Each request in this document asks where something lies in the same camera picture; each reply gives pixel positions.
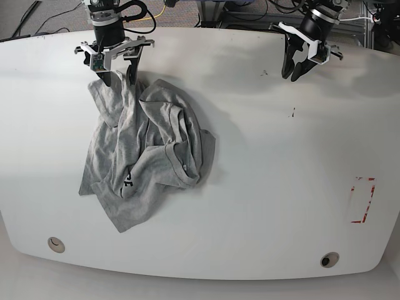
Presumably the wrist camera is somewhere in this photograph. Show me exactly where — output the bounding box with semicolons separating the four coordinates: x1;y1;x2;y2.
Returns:
311;47;331;65
89;53;106;73

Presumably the red tape rectangle marking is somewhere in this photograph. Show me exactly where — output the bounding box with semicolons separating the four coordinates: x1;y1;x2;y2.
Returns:
346;177;376;224

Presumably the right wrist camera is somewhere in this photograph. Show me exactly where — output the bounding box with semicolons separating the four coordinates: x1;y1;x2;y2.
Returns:
89;53;106;73

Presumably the right table cable grommet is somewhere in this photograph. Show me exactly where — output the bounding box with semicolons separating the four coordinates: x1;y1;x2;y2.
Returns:
320;252;339;268

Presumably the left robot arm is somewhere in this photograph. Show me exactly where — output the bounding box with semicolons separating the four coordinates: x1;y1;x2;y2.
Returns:
277;1;349;82

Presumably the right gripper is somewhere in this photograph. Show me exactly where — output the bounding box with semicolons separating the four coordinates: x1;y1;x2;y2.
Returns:
74;20;154;87

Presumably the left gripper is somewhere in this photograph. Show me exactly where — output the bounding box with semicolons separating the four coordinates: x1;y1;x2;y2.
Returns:
277;7;343;82

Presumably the grey t-shirt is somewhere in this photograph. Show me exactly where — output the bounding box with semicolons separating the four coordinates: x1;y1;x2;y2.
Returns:
79;71;216;233

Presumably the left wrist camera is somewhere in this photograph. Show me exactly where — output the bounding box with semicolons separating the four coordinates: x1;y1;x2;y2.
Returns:
311;47;331;65

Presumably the left table cable grommet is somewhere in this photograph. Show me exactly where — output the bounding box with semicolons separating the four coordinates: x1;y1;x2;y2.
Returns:
47;237;66;254

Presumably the table cable grommet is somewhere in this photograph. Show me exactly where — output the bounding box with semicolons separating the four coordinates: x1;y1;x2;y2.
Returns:
320;252;339;268
47;237;66;254

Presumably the yellow cable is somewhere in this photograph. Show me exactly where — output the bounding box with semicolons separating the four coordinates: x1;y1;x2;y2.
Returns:
124;0;166;23

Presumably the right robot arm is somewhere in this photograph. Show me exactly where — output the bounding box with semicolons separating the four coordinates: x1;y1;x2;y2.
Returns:
74;0;156;87

